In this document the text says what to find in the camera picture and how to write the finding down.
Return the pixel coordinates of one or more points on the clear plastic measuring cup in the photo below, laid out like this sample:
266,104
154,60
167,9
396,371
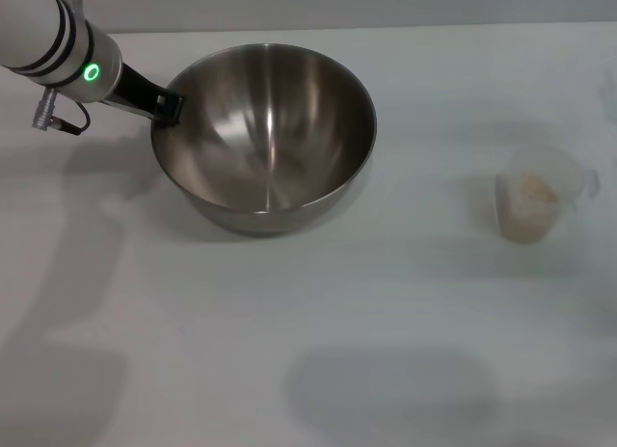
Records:
573,179

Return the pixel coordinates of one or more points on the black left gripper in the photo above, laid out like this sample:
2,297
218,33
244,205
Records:
135,91

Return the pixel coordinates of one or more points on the rice grains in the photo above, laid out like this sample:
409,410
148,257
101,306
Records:
529,199

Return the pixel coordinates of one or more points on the stainless steel mixing bowl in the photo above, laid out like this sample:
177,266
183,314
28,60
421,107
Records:
270,143

